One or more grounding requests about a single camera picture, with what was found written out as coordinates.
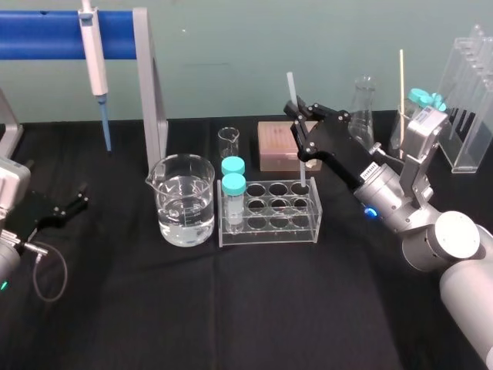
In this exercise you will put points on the small empty glass beaker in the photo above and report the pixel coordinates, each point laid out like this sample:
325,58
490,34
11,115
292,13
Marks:
229,142

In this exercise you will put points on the blue stand bar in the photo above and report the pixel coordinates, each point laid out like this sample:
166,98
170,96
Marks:
42,34

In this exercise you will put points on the thin wooden stick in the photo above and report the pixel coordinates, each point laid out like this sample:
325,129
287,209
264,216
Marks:
401,85

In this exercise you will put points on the clear glass conical flask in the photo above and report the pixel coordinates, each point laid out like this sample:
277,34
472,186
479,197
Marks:
362,119

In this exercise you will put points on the large glass beaker with water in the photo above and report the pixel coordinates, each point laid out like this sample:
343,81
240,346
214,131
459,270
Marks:
185,204

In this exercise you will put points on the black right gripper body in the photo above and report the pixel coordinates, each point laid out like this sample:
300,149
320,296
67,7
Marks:
343,150

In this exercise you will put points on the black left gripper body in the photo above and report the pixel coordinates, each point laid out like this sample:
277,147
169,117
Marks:
36,210

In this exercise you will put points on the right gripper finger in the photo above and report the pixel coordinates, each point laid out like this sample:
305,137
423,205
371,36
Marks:
331,113
306,152

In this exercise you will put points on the black table cloth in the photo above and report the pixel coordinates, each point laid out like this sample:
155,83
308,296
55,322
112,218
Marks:
231,308

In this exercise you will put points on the clear glass test tube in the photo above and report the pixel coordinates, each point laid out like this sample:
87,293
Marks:
478,34

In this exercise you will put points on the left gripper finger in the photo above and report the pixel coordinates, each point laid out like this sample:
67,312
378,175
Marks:
81,190
73,209

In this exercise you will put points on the grey stand end plate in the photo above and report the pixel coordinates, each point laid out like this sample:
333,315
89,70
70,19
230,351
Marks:
152,96
9,131

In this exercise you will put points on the tall clear acrylic stand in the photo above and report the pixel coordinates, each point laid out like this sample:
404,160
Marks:
468,115

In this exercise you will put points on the white pipette with blue tip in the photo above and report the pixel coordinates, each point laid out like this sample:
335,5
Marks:
94,58

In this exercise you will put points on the clear glass holding stick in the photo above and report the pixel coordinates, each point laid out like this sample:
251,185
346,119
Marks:
396,135

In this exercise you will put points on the brown pipette tip box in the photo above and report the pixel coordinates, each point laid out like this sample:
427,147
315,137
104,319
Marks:
275,150

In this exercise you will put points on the clear glass stirring rod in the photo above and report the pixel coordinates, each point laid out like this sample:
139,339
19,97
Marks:
292,88

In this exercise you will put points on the teal capped plastic container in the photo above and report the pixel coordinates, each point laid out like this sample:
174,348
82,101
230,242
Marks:
439,102
420,97

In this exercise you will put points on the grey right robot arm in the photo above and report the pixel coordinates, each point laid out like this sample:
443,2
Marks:
454,239

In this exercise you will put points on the clear acrylic tube rack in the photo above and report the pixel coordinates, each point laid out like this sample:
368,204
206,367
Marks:
269,231

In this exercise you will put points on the teal capped sample tube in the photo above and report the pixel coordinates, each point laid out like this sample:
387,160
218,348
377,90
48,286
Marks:
233,185
233,165

